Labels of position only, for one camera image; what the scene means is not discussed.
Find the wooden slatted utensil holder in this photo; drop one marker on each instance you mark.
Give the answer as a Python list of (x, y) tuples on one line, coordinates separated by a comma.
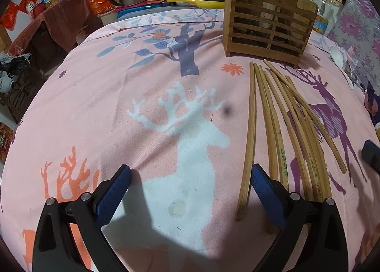
[(267, 22)]

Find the pile of dark clothes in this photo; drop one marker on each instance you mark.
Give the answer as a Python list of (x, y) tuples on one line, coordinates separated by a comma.
[(12, 64)]

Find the red cloth covered table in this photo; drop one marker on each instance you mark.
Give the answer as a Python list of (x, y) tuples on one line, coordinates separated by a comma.
[(59, 19)]

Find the pink deer print tablecloth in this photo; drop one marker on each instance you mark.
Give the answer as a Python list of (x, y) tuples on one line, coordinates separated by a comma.
[(118, 97)]

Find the yellow round container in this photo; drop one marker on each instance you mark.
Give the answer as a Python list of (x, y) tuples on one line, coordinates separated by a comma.
[(190, 0)]

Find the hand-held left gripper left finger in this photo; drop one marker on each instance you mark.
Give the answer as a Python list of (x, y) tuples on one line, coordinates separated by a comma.
[(114, 193)]

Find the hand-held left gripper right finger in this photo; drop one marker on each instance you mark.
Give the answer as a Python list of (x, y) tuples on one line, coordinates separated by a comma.
[(267, 195)]

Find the red plastic bag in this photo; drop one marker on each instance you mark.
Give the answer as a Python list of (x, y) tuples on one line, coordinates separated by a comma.
[(9, 15)]

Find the clear cooking oil bottle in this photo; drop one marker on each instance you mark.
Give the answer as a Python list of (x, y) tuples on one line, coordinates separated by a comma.
[(323, 8)]

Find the floral plastic wall sheet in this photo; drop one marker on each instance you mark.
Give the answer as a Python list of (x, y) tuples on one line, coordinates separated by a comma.
[(359, 16)]

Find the steel ladle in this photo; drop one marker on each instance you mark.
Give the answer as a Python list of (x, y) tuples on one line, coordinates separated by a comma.
[(354, 74)]

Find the orange red cardboard box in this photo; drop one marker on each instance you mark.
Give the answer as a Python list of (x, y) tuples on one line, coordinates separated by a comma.
[(101, 0)]

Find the white plastic rice spoon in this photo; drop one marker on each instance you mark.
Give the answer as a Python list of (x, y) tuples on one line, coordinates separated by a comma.
[(337, 52)]

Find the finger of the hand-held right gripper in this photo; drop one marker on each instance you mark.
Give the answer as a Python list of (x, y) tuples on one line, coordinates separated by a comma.
[(372, 156)]

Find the red paper diamond decoration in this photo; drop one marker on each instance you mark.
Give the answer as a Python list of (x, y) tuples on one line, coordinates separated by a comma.
[(28, 2)]

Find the bunch of wooden chopsticks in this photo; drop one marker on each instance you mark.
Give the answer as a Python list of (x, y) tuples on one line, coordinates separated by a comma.
[(251, 117)]

